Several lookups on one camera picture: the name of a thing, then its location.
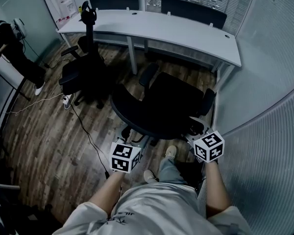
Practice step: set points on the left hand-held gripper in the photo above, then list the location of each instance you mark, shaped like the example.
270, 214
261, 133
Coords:
123, 157

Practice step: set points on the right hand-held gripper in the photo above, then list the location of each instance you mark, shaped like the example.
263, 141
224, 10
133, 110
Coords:
209, 146

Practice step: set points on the black mesh office chair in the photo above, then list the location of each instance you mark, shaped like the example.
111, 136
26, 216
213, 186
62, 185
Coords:
169, 101

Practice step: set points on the person's left forearm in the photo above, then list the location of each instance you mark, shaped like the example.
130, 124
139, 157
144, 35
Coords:
107, 195

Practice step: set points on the person's right forearm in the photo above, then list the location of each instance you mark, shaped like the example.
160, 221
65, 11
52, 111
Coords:
216, 187

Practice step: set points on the black office chair with jacket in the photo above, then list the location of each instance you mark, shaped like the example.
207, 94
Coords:
88, 75

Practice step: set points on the person's beige shoe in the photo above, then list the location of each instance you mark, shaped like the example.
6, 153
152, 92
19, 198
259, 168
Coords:
171, 152
150, 176

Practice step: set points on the person's blue jeans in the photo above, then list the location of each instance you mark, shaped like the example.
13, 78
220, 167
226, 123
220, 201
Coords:
171, 170

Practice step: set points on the person's white printed t-shirt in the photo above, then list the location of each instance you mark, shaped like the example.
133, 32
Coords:
156, 209

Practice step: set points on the white power strip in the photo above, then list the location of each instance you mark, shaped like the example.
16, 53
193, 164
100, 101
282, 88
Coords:
66, 101

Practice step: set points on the long white desk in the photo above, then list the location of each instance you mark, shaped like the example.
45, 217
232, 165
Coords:
174, 30

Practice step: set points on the wide black desk partition panel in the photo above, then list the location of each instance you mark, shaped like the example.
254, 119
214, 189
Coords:
193, 12

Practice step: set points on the grey metal bar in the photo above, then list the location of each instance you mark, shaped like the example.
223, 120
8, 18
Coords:
6, 186

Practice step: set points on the small black desk partition panel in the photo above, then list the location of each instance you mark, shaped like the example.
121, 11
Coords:
114, 2

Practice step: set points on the red patterned glass sticker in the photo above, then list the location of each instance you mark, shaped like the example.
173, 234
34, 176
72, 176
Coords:
63, 19

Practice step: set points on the yellow drink bottle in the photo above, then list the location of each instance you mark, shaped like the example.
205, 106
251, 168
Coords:
80, 10

